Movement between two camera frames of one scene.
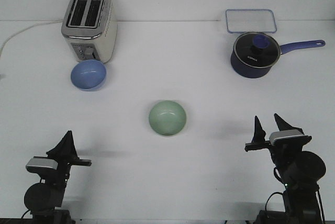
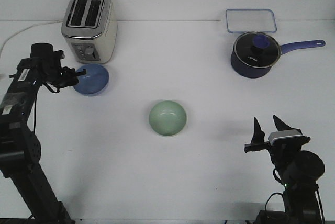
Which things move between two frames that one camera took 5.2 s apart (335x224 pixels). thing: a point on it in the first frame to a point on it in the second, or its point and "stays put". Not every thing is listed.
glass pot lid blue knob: x=257 y=49 stays put
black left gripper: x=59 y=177 to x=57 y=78
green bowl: x=167 y=118 stays put
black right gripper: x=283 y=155 stays put
